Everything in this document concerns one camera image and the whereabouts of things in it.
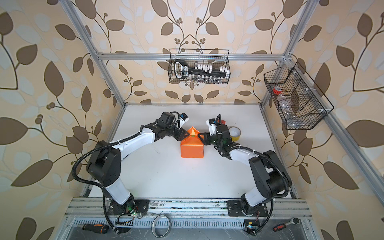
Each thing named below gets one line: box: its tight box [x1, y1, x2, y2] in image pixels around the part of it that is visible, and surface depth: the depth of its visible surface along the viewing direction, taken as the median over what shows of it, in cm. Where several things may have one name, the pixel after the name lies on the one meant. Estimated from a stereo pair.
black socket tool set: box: [174, 59, 230, 84], surface depth 86 cm
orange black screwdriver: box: [82, 224, 109, 234], surface depth 69 cm
